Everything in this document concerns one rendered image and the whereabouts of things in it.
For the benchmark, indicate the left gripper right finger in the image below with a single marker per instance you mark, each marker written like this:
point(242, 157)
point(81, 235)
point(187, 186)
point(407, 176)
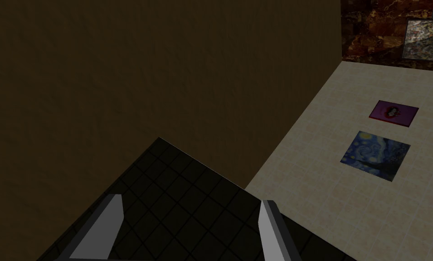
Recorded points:
point(274, 235)

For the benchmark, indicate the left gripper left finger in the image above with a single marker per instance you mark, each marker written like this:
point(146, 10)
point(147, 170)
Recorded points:
point(102, 228)

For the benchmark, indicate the blue swirly night picture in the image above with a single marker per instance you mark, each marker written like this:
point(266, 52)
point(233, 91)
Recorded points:
point(376, 156)

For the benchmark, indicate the grey speckled picture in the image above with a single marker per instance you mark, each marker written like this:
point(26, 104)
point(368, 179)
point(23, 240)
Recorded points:
point(425, 40)

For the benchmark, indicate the purple picture on wall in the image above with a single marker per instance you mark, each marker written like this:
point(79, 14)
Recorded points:
point(394, 113)

